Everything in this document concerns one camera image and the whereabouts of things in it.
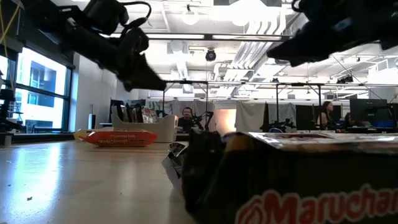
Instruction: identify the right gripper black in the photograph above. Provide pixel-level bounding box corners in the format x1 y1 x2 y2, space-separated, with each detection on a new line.
266 0 383 67

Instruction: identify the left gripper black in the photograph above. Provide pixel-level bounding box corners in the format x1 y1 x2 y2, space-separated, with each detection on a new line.
63 18 167 91

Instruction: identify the yellow Maruchan ramen packet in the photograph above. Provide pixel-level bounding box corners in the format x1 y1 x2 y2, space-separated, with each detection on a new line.
73 129 88 141

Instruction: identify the translucent plastic storage bin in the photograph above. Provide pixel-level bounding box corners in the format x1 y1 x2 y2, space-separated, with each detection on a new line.
111 105 180 143

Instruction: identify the person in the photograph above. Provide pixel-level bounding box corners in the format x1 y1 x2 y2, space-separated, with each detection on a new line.
177 106 200 133
341 111 358 130
316 101 336 131

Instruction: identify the long ceiling light bar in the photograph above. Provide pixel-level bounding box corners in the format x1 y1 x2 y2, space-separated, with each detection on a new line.
144 32 295 42

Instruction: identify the grey hanging cloth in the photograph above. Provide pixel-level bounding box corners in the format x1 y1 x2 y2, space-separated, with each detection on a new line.
266 102 297 131

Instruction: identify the orange Saucy Noods packet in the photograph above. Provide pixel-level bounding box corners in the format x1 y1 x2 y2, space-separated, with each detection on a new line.
79 129 159 147

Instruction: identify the white hanging cloth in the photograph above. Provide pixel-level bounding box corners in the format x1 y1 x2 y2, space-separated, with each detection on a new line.
235 101 267 133
169 98 216 125

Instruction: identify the orange-lit partition panel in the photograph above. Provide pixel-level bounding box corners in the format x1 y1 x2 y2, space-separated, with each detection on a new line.
214 108 237 135

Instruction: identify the black-framed window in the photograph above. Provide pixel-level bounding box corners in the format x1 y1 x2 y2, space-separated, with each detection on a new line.
0 46 74 133

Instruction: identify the blue box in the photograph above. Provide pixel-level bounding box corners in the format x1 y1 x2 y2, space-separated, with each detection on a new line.
371 120 396 128

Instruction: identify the black equipment stand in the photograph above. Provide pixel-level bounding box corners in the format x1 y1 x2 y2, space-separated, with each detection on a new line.
0 71 19 147

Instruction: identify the black metal gantry frame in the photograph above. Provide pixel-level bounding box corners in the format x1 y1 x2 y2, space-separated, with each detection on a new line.
275 82 323 131
162 80 210 131

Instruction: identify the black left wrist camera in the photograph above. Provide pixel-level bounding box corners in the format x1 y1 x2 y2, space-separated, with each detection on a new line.
83 0 130 35

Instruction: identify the yellow cable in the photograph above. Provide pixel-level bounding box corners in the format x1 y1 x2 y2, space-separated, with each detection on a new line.
0 0 23 91

